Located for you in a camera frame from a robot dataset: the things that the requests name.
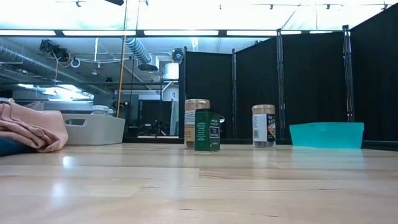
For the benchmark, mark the black air purifier blue light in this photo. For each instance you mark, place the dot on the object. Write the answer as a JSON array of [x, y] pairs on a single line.
[[222, 119]]

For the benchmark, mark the dark green spice tin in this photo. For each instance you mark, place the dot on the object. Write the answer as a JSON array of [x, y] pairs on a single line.
[[207, 133]]

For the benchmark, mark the tan-lid spice jar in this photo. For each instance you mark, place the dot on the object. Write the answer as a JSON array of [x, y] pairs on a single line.
[[262, 127], [189, 124]]

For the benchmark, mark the black ceiling-mounted device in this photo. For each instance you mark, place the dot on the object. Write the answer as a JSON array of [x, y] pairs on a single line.
[[54, 49]]

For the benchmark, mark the overhead frame bar with lights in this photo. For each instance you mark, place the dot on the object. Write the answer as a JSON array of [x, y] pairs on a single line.
[[140, 33]]

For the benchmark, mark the white-lid spice jar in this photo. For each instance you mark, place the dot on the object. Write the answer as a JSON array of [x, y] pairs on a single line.
[[100, 109], [110, 112]]

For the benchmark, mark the black curtain partition panel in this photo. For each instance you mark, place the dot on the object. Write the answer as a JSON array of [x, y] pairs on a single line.
[[256, 84], [376, 77], [208, 81], [314, 81]]

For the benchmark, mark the black hanging lamp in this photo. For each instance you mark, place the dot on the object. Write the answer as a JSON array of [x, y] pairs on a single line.
[[147, 67]]

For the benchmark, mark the teal translucent plastic bin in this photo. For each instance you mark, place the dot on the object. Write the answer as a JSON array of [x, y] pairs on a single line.
[[326, 135]]

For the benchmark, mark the yellow hanging pole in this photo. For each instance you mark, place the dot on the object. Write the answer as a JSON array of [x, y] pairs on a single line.
[[121, 74]]

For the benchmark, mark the black table edge rail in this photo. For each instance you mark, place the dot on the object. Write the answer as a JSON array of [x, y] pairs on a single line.
[[155, 140]]

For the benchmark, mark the silver spiral ceiling duct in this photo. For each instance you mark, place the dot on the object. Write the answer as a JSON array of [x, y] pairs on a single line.
[[37, 67]]

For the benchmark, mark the pink folded cloth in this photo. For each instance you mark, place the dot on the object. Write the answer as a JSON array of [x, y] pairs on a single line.
[[31, 127]]

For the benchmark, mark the round black device blue face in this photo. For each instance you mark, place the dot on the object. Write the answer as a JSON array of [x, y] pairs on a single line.
[[178, 55]]

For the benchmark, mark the dark blue cloth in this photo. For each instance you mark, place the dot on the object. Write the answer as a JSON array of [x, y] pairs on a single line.
[[9, 147]]

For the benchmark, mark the black partition pole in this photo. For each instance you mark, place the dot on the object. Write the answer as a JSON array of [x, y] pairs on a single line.
[[348, 74], [182, 93], [280, 84], [234, 93]]

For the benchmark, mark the white cylinder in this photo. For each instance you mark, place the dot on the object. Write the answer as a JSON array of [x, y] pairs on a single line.
[[171, 71]]

